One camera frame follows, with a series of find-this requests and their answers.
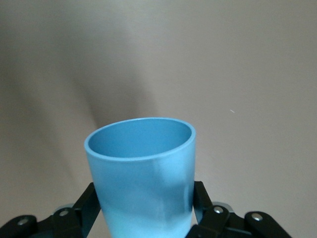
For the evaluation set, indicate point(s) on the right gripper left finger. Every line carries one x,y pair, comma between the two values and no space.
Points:
71,223

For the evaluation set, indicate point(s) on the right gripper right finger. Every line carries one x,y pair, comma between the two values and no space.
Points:
210,220

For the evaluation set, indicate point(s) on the light blue plastic cup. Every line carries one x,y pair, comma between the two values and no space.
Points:
138,186

